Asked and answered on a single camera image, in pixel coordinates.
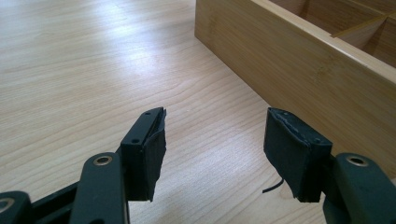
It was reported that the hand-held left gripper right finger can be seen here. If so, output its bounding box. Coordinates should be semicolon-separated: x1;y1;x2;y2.
262;106;333;203

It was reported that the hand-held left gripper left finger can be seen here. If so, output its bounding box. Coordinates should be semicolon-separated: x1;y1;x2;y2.
119;106;167;203

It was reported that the bamboo compartment box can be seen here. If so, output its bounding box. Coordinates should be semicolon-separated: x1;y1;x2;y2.
194;0;396;179

